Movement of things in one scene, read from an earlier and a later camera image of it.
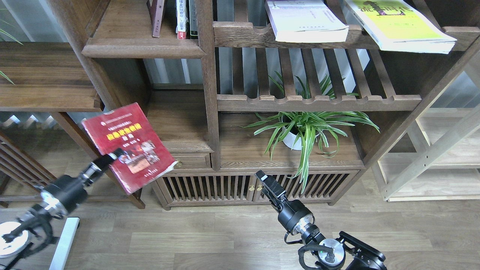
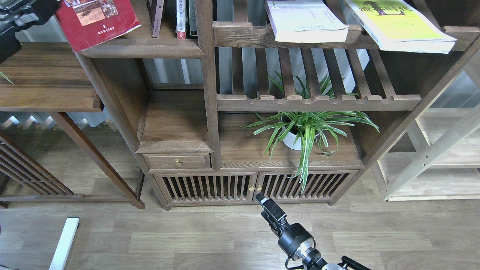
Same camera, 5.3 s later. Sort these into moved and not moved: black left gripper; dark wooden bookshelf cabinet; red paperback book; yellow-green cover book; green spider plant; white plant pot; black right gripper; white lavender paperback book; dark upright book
Moved: red paperback book; black right gripper; black left gripper
Not moved: dark upright book; dark wooden bookshelf cabinet; green spider plant; white lavender paperback book; white plant pot; yellow-green cover book
